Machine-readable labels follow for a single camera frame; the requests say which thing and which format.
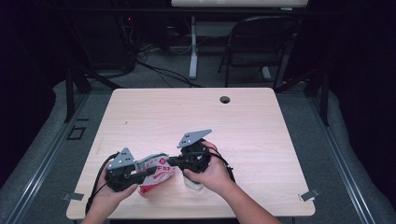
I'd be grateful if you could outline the person's left hand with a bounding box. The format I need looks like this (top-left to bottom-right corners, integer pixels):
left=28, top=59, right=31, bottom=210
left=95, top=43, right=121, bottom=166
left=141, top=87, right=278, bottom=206
left=92, top=174, right=139, bottom=217

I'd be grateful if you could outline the grey tape piece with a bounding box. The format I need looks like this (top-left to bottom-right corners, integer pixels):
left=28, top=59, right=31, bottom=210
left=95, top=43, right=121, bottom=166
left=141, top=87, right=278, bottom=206
left=298, top=188, right=321, bottom=203
left=61, top=191, right=85, bottom=202

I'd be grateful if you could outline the white desk foot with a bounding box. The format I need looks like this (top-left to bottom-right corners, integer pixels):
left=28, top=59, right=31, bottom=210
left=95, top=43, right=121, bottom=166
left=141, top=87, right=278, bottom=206
left=261, top=65, right=273, bottom=82

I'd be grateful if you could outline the white desk leg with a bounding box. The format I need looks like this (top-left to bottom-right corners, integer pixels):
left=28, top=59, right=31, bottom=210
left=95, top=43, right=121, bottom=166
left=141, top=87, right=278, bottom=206
left=189, top=15, right=200, bottom=80

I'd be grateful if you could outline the black metal stand frame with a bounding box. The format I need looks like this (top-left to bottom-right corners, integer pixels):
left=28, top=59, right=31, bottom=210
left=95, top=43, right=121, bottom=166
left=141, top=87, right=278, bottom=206
left=274, top=66, right=331, bottom=127
left=64, top=66, right=122, bottom=123

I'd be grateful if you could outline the black folding chair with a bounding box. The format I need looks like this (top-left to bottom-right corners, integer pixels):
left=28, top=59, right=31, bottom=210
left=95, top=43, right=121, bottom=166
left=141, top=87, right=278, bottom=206
left=217, top=15, right=302, bottom=90

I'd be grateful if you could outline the pink printed clear plastic bag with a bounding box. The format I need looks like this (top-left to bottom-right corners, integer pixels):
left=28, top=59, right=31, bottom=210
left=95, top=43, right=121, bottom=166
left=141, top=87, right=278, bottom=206
left=134, top=152, right=176, bottom=196

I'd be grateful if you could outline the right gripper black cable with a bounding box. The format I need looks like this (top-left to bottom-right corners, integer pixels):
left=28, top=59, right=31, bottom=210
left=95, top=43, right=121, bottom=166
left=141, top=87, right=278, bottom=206
left=206, top=147, right=236, bottom=185

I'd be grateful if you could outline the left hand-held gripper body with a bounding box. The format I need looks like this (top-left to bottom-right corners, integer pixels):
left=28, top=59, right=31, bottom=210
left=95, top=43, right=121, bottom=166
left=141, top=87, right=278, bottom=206
left=104, top=147, right=148, bottom=193

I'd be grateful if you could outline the person's right hand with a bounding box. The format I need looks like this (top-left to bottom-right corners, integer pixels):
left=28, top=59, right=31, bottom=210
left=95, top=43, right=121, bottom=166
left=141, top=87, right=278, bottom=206
left=182, top=140, right=236, bottom=196

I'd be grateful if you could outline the black computer tower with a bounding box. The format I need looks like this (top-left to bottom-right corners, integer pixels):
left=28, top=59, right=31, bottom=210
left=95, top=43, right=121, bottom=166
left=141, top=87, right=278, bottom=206
left=90, top=12, right=136, bottom=71

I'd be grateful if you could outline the black floor cable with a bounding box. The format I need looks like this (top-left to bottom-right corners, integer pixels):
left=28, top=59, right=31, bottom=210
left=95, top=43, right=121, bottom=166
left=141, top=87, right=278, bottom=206
left=136, top=59, right=204, bottom=89

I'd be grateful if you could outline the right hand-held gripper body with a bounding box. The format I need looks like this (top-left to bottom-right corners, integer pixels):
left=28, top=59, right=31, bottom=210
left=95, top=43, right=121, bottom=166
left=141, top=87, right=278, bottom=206
left=176, top=129, right=213, bottom=175

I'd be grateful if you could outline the metal floor rail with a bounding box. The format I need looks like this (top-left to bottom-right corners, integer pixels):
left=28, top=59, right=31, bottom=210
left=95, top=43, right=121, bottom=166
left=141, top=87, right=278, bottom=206
left=5, top=92, right=91, bottom=224
left=306, top=92, right=378, bottom=224

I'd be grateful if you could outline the white bowl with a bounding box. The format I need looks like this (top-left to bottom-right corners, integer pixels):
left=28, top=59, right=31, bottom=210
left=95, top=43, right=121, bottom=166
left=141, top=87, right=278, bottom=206
left=182, top=175, right=205, bottom=191

